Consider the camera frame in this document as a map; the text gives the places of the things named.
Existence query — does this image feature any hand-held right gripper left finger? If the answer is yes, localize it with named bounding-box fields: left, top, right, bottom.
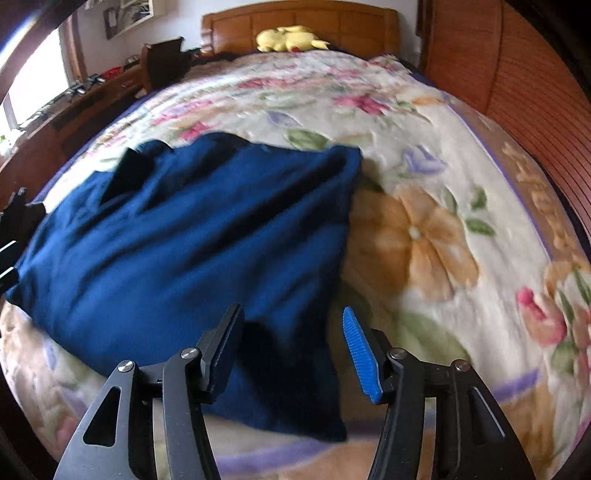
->
left=53, top=303, right=245, bottom=480

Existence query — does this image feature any bright window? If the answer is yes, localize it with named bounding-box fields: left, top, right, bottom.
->
left=0, top=28, right=77, bottom=134

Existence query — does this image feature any wooden chair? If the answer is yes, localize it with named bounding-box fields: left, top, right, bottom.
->
left=140, top=39, right=188, bottom=93

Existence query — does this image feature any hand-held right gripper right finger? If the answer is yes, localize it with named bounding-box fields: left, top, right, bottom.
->
left=342, top=306, right=536, bottom=480

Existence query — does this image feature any slatted wooden wardrobe door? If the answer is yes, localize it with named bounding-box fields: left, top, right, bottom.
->
left=418, top=0, right=591, bottom=259

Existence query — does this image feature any row of small desk things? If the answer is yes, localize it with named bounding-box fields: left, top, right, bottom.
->
left=28, top=55, right=139, bottom=125

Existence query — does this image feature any long wooden desk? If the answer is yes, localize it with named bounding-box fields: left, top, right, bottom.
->
left=0, top=65, right=148, bottom=204

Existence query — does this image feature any floral fleece blanket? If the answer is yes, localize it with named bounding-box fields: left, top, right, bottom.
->
left=0, top=48, right=591, bottom=480

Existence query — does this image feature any wooden bed headboard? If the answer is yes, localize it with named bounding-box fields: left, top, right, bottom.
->
left=201, top=0, right=402, bottom=58

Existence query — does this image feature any yellow plush toy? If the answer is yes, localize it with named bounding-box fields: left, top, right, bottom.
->
left=256, top=25, right=331, bottom=53

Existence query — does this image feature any large blue garment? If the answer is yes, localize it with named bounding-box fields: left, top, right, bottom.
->
left=4, top=131, right=363, bottom=443

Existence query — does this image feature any navy bed sheet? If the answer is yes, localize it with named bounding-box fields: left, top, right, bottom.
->
left=397, top=58, right=435, bottom=88

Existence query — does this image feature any framed wall picture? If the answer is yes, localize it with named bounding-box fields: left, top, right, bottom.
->
left=104, top=0, right=167, bottom=40

